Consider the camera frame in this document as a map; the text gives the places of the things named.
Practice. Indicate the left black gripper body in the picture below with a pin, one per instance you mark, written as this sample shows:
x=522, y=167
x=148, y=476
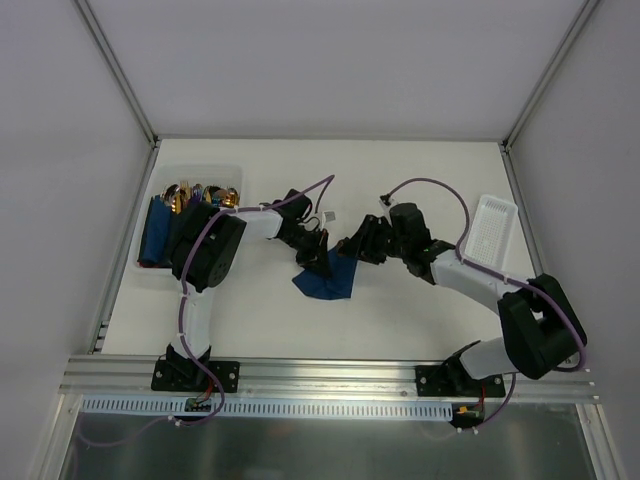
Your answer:
x=310, y=245

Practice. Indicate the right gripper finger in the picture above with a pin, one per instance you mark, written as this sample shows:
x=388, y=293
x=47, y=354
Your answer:
x=370, y=255
x=373, y=232

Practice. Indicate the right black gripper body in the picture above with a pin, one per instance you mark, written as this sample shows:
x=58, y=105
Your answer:
x=373, y=236

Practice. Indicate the blue paper napkin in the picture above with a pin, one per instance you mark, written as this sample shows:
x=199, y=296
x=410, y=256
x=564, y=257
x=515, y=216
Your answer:
x=338, y=287

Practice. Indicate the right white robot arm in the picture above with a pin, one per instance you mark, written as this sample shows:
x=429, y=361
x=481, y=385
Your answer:
x=539, y=328

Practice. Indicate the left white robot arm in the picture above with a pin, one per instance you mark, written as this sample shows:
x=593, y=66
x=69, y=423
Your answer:
x=202, y=255

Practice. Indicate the rolled napkin bundles with cutlery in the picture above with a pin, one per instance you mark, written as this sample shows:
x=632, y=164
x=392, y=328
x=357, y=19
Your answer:
x=163, y=214

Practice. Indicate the white perforated utensil tray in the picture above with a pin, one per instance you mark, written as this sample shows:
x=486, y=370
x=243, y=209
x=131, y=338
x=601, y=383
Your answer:
x=489, y=238

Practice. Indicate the white plastic bin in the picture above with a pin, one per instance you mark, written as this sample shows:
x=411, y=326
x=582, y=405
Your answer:
x=163, y=176

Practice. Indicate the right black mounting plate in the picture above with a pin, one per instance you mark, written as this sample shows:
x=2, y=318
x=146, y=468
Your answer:
x=430, y=380

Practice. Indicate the black mounting plate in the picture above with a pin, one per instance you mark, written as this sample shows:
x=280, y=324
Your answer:
x=225, y=372
x=430, y=380

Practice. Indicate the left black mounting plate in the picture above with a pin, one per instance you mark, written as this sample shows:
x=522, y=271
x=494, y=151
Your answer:
x=225, y=372

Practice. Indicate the white slotted cable duct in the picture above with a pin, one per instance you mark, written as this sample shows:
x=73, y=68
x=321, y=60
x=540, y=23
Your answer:
x=268, y=408

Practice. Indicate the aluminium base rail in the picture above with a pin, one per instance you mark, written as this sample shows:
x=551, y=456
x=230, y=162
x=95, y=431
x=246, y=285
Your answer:
x=310, y=379

